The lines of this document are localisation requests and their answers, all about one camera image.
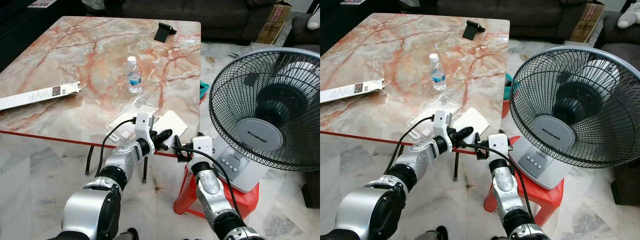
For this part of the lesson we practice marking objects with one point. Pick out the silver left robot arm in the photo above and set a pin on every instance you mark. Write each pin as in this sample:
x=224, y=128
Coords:
x=365, y=210
x=90, y=205

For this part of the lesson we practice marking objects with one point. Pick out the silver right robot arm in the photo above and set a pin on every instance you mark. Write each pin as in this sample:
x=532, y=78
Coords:
x=507, y=192
x=215, y=195

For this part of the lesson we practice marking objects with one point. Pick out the black table leg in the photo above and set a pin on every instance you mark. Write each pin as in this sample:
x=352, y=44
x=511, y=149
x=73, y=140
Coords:
x=89, y=161
x=457, y=173
x=145, y=170

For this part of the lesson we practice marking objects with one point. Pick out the clear plastic food container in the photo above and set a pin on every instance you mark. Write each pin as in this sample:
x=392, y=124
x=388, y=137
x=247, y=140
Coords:
x=131, y=109
x=434, y=104

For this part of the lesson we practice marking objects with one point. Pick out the teal plastic basin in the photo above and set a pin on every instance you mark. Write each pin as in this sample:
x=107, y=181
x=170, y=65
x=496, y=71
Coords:
x=507, y=86
x=203, y=90

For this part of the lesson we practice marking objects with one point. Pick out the clear plastic water bottle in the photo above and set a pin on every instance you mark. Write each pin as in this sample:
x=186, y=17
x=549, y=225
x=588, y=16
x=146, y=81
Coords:
x=134, y=76
x=438, y=74

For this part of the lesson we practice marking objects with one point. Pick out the grey table fan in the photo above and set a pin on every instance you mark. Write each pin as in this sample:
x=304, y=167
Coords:
x=552, y=131
x=260, y=134

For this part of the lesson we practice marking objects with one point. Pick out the red plastic stool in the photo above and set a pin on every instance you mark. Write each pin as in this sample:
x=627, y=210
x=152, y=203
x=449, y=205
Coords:
x=247, y=197
x=547, y=197

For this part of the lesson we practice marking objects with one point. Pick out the black robot left foot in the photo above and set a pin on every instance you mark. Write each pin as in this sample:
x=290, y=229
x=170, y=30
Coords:
x=442, y=233
x=132, y=234

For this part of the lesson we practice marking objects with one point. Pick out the black phone stand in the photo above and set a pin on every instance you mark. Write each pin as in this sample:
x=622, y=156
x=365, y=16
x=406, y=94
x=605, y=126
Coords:
x=472, y=30
x=163, y=33

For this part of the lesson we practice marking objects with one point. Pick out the long white cardboard box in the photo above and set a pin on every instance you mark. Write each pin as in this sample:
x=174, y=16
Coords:
x=35, y=95
x=350, y=91

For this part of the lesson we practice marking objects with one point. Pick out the dark grey sofa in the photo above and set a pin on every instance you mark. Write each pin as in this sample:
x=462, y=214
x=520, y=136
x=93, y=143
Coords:
x=200, y=15
x=510, y=14

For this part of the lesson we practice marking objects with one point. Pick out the dark low furniture block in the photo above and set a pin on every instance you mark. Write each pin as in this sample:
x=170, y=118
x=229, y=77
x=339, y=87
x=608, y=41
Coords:
x=626, y=184
x=312, y=190

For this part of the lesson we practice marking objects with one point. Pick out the brown cardboard box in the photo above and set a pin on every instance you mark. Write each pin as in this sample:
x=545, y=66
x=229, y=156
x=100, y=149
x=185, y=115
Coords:
x=274, y=24
x=586, y=24

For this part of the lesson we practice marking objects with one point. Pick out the printed magazine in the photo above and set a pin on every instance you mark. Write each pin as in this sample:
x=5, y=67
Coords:
x=42, y=3
x=353, y=1

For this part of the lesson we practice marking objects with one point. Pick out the dark grey armchair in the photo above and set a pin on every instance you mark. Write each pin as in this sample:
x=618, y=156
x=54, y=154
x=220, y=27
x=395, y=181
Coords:
x=306, y=35
x=620, y=47

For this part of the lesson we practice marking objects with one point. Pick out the white plush toy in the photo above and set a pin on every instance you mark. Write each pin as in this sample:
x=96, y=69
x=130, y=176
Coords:
x=314, y=20
x=629, y=18

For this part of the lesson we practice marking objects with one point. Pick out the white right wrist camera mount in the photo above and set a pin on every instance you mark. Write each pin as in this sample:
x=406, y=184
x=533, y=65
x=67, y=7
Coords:
x=203, y=147
x=498, y=144

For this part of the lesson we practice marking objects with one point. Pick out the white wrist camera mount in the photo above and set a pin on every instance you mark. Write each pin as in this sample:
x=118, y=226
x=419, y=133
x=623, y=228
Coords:
x=144, y=125
x=498, y=144
x=442, y=122
x=203, y=147

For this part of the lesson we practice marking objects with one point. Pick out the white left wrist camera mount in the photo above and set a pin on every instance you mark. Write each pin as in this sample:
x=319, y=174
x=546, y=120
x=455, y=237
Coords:
x=442, y=122
x=144, y=125

